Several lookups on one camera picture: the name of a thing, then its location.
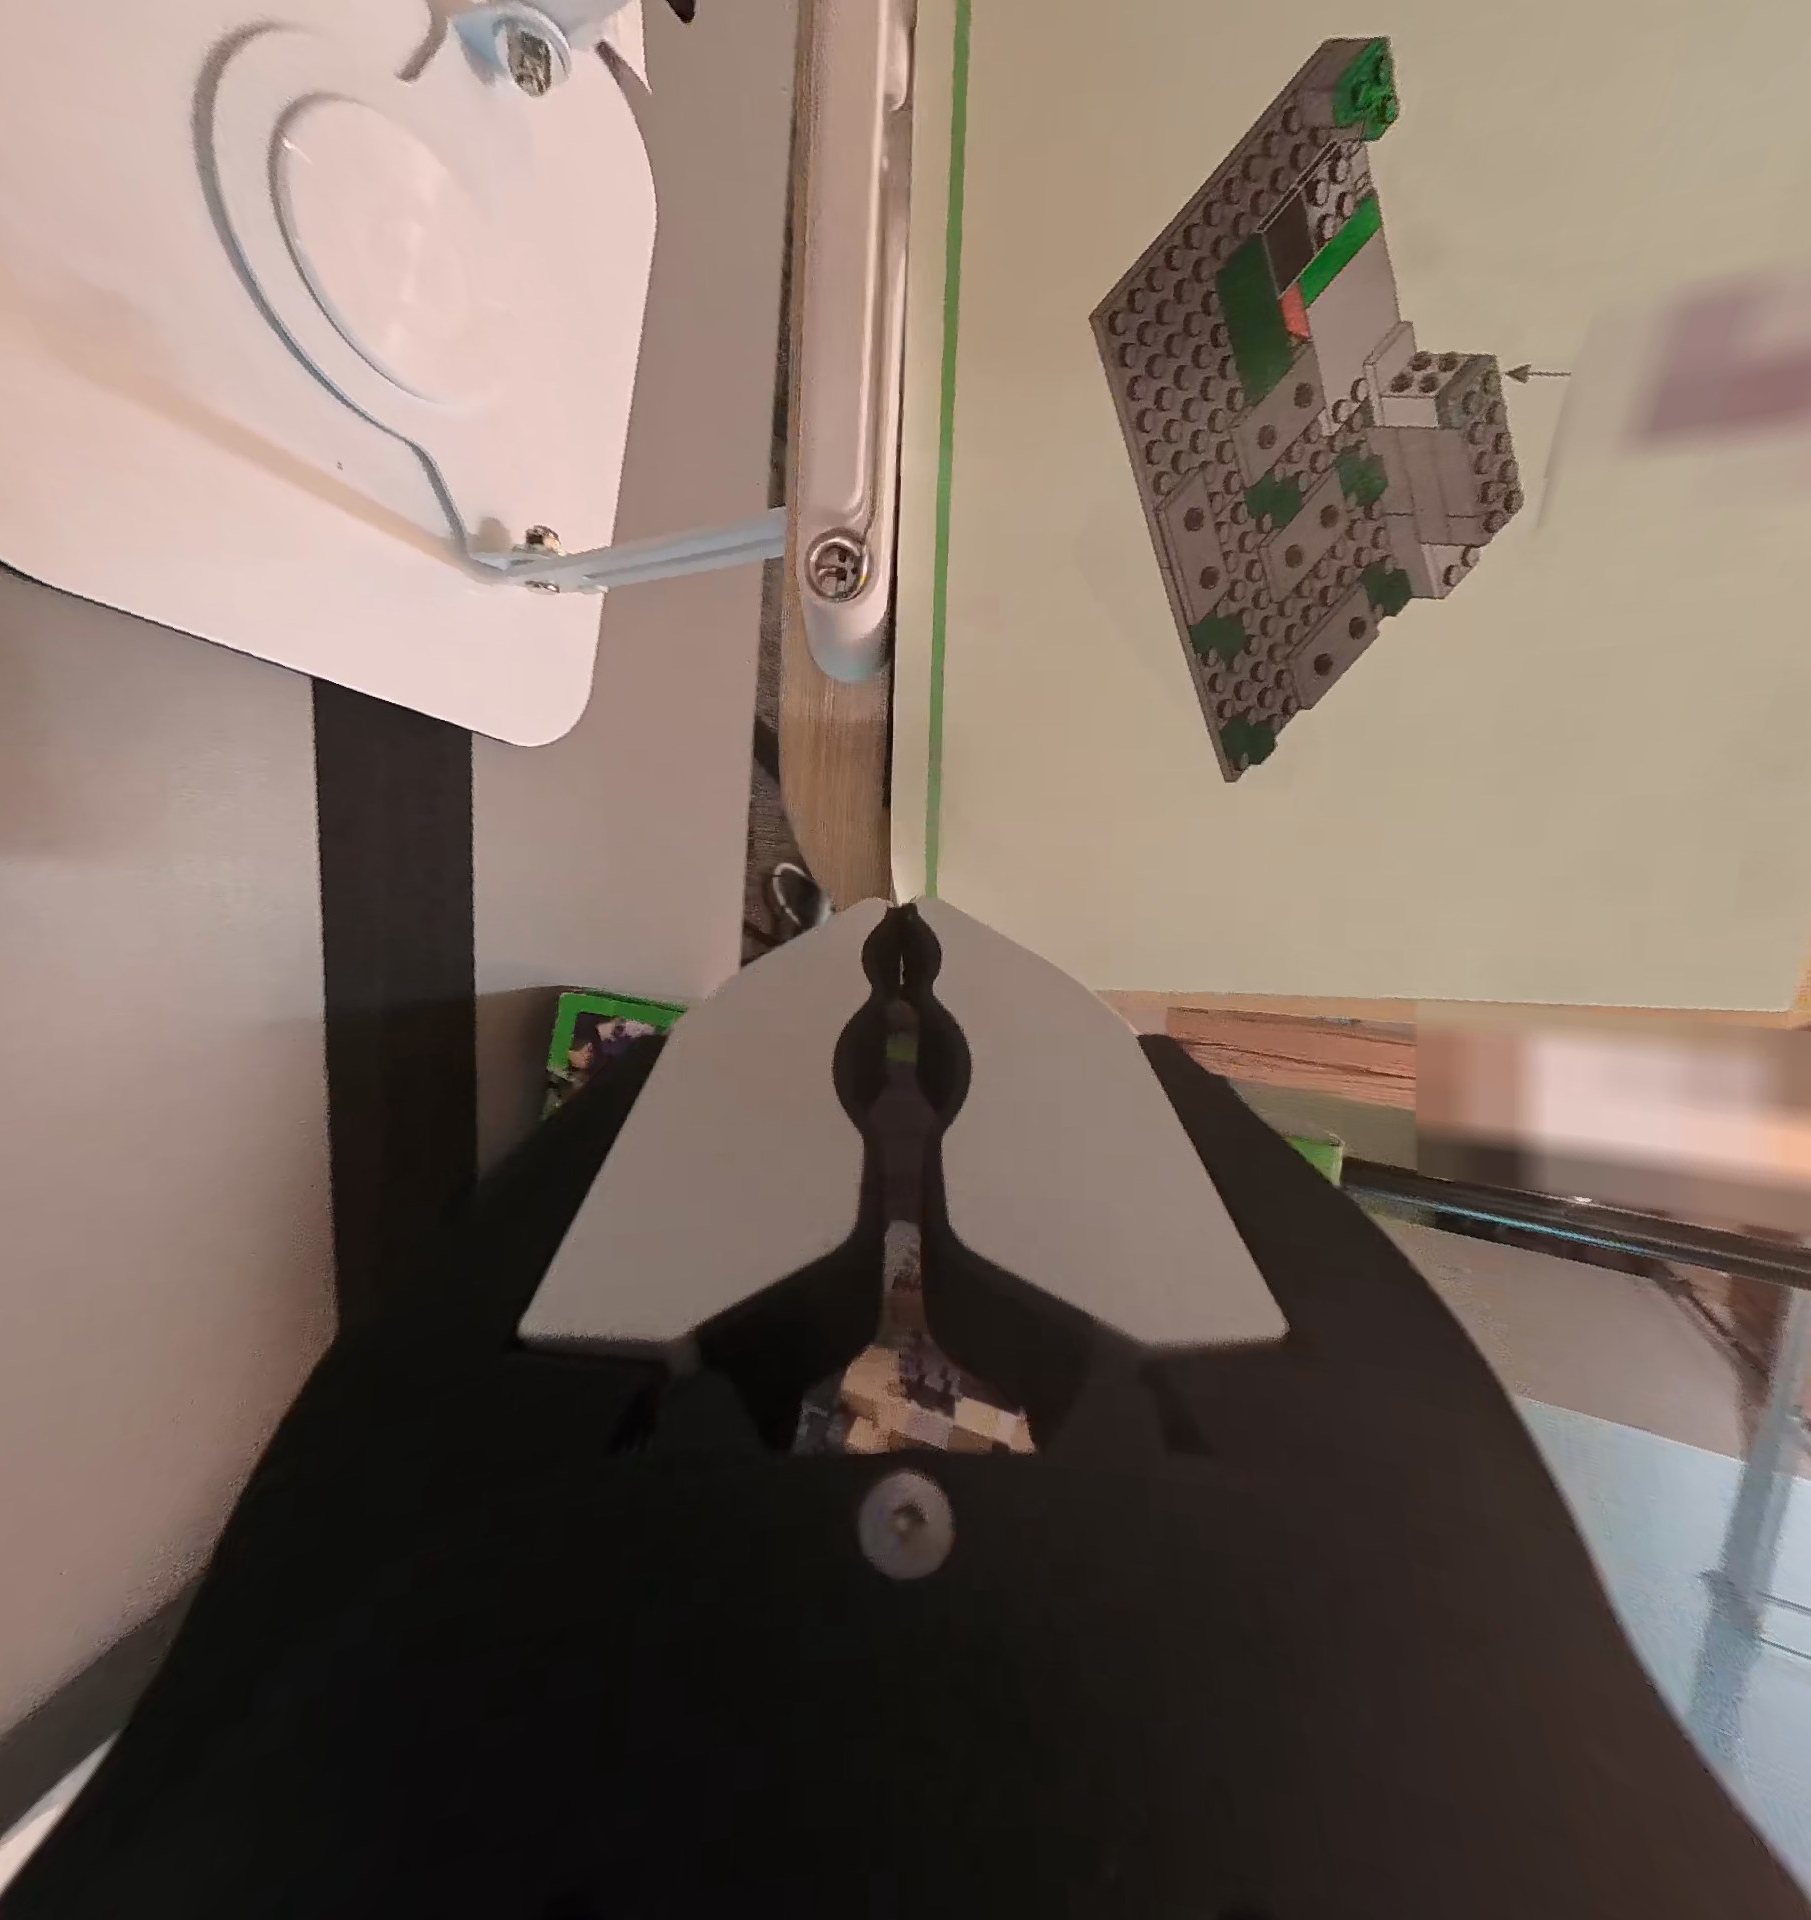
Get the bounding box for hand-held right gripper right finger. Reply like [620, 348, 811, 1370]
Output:
[905, 897, 1291, 1431]

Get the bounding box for black desk cable channel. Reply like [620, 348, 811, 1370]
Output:
[314, 673, 480, 1350]

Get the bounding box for green toy set box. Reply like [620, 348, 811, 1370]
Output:
[543, 991, 1347, 1459]

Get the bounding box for brick building instruction booklet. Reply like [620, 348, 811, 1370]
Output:
[886, 0, 1811, 1024]

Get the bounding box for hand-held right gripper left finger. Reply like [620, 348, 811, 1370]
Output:
[517, 900, 905, 1446]

